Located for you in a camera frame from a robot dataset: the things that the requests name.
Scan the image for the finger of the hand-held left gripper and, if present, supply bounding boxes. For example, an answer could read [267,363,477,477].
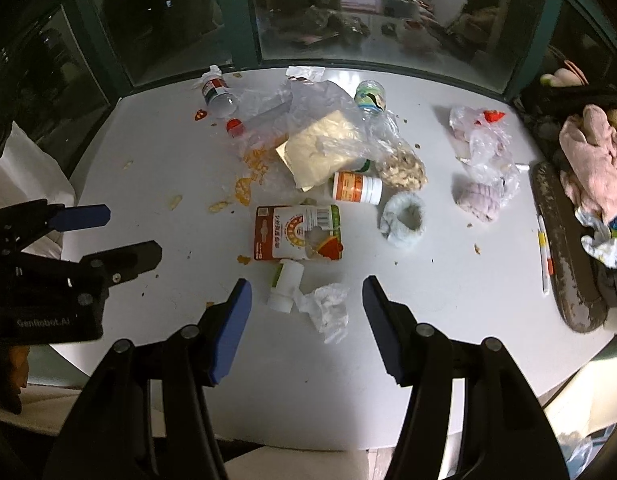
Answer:
[63,241,163,286]
[0,199,112,261]

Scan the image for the green label plastic bottle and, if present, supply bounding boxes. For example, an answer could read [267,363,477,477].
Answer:
[355,80,387,116]

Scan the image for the pink clothes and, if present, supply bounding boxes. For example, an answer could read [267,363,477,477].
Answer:
[559,105,617,221]

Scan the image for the crumpled white cloth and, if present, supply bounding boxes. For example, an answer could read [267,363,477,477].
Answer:
[575,207,617,269]

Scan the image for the teal framed window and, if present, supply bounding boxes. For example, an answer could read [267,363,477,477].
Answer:
[0,0,617,106]

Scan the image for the clear bag of shells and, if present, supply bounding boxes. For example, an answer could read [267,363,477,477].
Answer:
[376,150,428,192]

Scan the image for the white pen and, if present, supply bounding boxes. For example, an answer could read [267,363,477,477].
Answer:
[537,214,552,295]

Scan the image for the white tube bottle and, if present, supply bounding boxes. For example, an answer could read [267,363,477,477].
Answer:
[267,258,305,313]

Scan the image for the light blue scrunchie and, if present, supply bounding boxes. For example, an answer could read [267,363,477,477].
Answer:
[381,191,427,251]

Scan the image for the beige plush cloth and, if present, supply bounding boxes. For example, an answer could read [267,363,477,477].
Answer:
[540,60,589,88]

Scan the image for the large clear plastic bag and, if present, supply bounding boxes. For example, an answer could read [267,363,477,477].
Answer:
[233,79,404,171]

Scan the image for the pink crumpled tissue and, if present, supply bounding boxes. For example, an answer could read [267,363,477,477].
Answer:
[456,182,504,223]

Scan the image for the orange white carton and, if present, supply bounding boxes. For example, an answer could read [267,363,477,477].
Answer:
[253,204,343,262]

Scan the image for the clear bag with red scrap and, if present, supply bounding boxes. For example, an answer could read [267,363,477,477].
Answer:
[449,105,522,206]

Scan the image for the white orange pill bottle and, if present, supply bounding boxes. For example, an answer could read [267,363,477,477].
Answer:
[332,171,383,206]

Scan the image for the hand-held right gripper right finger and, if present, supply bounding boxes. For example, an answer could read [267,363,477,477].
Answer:
[363,275,572,480]

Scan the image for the crumpled white paper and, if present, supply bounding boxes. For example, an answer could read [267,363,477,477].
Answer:
[286,66,327,83]

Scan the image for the yellow cardboard piece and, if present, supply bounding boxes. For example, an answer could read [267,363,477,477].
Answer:
[275,111,372,192]

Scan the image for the red label plastic bottle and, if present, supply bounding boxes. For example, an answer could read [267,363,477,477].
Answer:
[201,66,240,117]

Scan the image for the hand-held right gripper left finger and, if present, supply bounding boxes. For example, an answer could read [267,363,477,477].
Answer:
[42,278,252,480]

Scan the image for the orange peel scraps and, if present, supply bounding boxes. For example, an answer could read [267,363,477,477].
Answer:
[208,145,276,213]

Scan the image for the crumpled white tissue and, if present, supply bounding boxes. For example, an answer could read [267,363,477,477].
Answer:
[293,283,350,346]

